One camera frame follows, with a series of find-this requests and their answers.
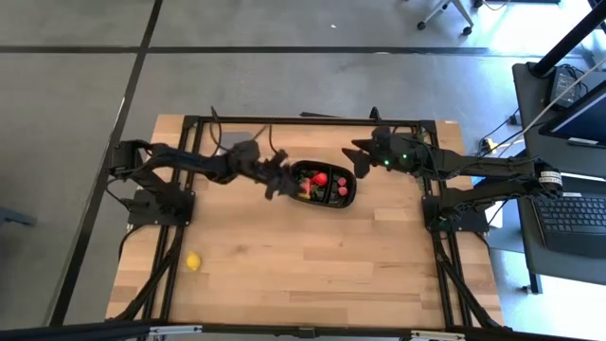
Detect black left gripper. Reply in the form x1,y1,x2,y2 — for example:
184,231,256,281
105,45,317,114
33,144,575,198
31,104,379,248
225,139,301,202

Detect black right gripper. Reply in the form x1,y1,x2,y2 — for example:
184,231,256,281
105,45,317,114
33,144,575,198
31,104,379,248
341,125,427,180

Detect black plastic tupperware container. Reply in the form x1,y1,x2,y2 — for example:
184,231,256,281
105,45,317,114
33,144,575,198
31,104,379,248
288,160,358,210

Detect grey folded cloth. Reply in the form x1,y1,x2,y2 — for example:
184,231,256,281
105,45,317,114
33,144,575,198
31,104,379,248
220,132,255,152

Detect grey office chair base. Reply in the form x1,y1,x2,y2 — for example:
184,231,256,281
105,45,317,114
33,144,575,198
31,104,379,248
416,0,475,37

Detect black desk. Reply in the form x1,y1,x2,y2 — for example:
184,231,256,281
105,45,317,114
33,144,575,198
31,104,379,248
513,168,606,295
511,61,606,171

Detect black power adapter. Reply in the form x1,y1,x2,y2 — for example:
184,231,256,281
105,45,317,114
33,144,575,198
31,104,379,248
548,65,591,109

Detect black keyboard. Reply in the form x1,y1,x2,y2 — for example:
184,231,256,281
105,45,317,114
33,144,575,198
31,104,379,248
529,191,606,260

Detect black computer monitor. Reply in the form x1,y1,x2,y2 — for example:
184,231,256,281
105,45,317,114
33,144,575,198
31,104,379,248
539,78,606,149

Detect black metal pole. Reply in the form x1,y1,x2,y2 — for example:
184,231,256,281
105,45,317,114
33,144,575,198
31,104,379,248
528,0,606,80

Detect black crossbar with silver brackets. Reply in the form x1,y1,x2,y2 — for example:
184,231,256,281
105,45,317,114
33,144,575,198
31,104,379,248
0,320,606,341

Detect grey chair leg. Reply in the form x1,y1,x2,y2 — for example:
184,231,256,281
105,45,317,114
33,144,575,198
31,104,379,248
0,207,38,229

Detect black aluminium table frame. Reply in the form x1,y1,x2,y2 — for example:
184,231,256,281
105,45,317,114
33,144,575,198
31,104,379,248
106,106,506,332

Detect white cable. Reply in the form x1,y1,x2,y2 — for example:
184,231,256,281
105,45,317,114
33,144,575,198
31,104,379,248
513,56,606,143

